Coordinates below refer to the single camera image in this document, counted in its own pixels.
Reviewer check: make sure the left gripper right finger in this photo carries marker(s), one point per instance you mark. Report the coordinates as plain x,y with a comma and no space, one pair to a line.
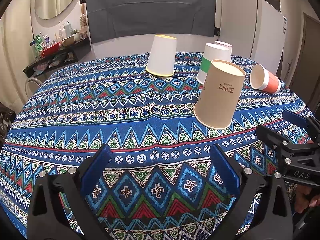
272,219

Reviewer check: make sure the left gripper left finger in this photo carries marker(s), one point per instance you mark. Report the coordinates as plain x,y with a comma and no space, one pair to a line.
46,215

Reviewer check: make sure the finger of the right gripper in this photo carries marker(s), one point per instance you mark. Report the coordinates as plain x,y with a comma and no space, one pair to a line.
276,142
310,124

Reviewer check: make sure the brown kraft paper cup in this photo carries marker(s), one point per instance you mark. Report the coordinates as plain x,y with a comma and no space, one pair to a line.
220,94

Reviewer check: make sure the white cup yellow rim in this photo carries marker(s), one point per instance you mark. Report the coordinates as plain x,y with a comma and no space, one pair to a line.
162,56

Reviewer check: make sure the orange and white paper cup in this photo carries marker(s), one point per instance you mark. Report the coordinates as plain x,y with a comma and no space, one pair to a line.
261,79

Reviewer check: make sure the white cup green band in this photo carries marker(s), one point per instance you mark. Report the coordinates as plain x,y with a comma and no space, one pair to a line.
212,51

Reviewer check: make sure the white cup pink hearts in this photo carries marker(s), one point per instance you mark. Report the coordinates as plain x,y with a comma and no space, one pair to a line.
226,45

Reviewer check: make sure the person's right hand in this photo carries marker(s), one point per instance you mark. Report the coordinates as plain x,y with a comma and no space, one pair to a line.
301,202

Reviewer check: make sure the dark bag on chair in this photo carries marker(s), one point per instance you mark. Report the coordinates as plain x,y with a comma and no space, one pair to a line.
7,116

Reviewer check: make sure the white refrigerator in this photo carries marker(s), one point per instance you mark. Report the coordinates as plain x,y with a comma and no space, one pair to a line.
255,29

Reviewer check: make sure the blue patterned tablecloth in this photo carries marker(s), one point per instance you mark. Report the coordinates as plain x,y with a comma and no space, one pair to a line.
160,183

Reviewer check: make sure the transparent chair back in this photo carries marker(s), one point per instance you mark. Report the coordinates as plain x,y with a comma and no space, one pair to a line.
31,86

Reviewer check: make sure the red tray on shelf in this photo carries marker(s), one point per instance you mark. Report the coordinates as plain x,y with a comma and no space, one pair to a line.
51,49

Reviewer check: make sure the green plastic bottle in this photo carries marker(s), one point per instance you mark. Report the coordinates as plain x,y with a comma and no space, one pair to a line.
39,43

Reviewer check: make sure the beige mug on shelf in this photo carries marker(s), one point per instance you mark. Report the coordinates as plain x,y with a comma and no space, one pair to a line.
68,41

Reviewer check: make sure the small potted plant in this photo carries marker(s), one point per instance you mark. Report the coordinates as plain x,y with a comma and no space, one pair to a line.
76,35

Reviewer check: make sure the white pump bottle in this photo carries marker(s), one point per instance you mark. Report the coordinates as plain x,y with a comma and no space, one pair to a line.
68,29

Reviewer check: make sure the beige curtain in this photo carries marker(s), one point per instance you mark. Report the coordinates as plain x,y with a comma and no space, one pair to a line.
16,53

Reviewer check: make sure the black wall shelf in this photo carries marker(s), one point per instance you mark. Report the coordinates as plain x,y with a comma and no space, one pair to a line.
61,58

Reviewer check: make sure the wooden brush on wall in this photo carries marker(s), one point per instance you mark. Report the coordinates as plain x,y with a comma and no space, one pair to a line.
83,17

